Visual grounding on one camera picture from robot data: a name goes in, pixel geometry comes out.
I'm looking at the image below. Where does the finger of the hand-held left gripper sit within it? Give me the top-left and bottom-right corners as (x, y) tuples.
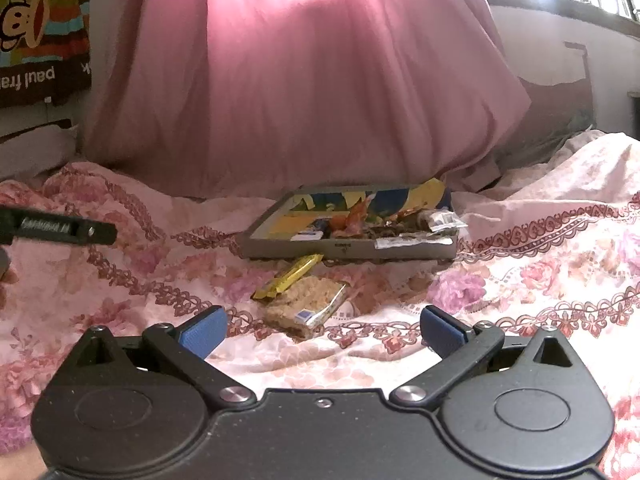
(0, 205), (118, 250)

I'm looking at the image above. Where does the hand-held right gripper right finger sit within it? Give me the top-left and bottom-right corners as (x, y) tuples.
(389, 306), (583, 408)

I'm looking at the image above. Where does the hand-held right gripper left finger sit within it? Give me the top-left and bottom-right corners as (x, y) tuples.
(65, 306), (258, 408)

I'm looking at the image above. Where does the white clear snack bar packet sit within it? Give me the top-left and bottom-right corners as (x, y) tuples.
(375, 210), (468, 251)

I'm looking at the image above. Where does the clear packet of dark fruit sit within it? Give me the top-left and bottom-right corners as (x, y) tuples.
(360, 222), (406, 241)

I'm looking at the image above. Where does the grey shallow box yellow-blue print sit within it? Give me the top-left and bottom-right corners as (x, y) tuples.
(236, 177), (468, 262)

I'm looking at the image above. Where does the foil snack pouch with hole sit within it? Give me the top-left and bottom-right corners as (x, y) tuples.
(330, 200), (373, 236)

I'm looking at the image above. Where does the white pillow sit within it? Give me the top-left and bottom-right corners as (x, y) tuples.
(0, 119), (78, 181)

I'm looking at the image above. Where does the clear rice cracker packet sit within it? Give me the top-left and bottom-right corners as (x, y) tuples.
(262, 275), (349, 338)

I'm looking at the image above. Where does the pink floral bedsheet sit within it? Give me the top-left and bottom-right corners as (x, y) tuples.
(0, 130), (640, 480)

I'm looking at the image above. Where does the yellow snack packet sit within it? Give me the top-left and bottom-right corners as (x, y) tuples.
(250, 254), (325, 302)

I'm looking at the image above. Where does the grey-green pillow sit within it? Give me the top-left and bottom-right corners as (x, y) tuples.
(492, 75), (596, 171)

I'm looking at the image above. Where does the pink duvet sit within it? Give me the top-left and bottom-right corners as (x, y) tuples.
(82, 0), (532, 200)

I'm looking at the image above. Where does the wall poster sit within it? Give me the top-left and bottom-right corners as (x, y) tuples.
(0, 0), (93, 108)

